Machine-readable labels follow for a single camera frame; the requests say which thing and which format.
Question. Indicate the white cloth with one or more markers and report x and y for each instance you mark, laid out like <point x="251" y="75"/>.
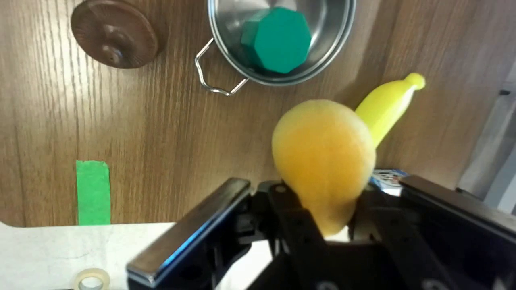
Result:
<point x="64" y="252"/>

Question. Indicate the small metal pot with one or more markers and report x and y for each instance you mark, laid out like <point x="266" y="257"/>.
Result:
<point x="322" y="49"/>

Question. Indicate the brown wooden round lid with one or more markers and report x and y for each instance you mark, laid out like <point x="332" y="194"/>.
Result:
<point x="114" y="33"/>

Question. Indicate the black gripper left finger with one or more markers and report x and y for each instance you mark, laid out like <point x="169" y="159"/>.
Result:
<point x="187" y="231"/>

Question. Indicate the blue white milk carton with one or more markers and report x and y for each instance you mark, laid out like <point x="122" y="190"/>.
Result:
<point x="388" y="180"/>

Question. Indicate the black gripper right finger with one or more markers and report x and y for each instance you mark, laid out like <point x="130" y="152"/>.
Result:
<point x="461" y="227"/>

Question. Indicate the green tape strip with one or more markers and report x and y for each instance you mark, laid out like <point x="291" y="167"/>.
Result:
<point x="91" y="193"/>

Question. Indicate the orange round plushy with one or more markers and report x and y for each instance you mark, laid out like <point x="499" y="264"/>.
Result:
<point x="322" y="156"/>

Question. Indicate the clear tape roll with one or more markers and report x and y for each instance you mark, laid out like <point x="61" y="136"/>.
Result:
<point x="90" y="281"/>

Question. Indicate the green octagonal block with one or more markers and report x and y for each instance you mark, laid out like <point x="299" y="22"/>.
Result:
<point x="279" y="41"/>

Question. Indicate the yellow toy banana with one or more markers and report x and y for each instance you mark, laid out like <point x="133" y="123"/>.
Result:
<point x="388" y="107"/>

